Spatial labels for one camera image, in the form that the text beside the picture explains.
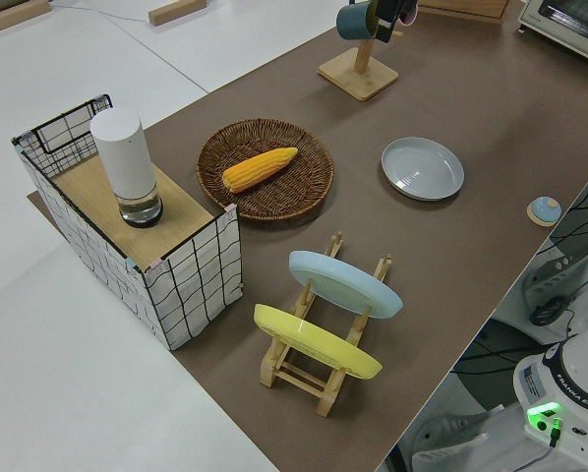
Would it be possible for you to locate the wooden block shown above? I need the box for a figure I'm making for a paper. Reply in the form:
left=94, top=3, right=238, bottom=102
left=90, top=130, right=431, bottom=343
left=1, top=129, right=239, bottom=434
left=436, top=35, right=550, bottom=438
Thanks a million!
left=0, top=0, right=51, bottom=35
left=147, top=0, right=210, bottom=28

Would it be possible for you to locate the gray ceramic plate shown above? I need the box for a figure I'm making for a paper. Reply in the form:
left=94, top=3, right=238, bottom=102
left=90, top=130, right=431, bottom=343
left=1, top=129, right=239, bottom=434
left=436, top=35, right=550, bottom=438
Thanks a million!
left=381, top=136, right=466, bottom=202

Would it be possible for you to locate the wooden mug tree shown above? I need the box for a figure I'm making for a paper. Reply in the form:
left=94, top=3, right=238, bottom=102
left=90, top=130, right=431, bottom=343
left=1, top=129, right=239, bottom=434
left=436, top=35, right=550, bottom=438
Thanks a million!
left=317, top=29, right=405, bottom=103

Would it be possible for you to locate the wooden cabinet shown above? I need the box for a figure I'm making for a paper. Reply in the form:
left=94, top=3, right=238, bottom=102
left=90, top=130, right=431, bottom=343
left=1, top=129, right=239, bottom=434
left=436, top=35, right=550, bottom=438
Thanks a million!
left=416, top=0, right=512, bottom=24

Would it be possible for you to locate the white toaster oven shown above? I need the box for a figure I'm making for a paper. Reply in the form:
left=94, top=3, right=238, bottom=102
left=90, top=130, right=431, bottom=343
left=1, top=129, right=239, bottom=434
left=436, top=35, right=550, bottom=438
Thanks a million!
left=516, top=0, right=588, bottom=66

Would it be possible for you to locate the light blue plate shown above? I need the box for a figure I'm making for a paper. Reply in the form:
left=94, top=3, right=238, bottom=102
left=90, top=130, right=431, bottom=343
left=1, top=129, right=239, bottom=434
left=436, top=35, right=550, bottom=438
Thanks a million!
left=288, top=250, right=405, bottom=321

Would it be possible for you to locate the wooden dish rack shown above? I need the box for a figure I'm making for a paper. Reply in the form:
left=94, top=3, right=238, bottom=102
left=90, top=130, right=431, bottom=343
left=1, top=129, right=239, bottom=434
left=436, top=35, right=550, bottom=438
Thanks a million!
left=258, top=230, right=394, bottom=419

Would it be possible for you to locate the yellow plate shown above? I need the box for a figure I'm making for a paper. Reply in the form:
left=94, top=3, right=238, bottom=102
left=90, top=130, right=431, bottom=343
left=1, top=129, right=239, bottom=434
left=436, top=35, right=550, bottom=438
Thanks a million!
left=252, top=303, right=385, bottom=382

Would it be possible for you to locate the white cylinder bottle glass base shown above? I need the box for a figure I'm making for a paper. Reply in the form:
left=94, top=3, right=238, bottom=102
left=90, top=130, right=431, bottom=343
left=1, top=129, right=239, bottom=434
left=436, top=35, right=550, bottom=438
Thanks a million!
left=88, top=107, right=165, bottom=230

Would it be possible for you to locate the teal mug yellow inside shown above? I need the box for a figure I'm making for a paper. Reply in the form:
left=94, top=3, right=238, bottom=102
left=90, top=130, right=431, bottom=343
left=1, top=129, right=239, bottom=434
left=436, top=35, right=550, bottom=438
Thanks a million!
left=335, top=0, right=380, bottom=42

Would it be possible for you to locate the coiled black cable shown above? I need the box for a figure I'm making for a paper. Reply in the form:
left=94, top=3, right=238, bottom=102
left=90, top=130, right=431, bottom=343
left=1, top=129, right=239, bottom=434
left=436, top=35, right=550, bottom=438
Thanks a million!
left=528, top=298, right=567, bottom=328

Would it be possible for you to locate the brown table mat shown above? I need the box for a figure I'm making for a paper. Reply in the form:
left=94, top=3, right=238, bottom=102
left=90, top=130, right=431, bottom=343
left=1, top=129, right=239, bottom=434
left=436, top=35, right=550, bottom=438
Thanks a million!
left=26, top=0, right=588, bottom=472

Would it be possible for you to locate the wire grid rack with board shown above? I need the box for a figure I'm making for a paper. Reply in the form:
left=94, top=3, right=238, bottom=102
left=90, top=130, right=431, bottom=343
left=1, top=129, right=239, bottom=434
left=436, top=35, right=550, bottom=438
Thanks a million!
left=11, top=92, right=244, bottom=352

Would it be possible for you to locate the yellow corn cob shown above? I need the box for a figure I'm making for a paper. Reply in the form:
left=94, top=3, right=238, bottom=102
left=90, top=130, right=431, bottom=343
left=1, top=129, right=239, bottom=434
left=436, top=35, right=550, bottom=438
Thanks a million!
left=222, top=147, right=300, bottom=194

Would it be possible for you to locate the round wicker basket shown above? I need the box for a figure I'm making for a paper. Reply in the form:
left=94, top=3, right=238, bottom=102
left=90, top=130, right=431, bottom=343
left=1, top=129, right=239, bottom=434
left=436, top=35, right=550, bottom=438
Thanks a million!
left=196, top=117, right=335, bottom=223

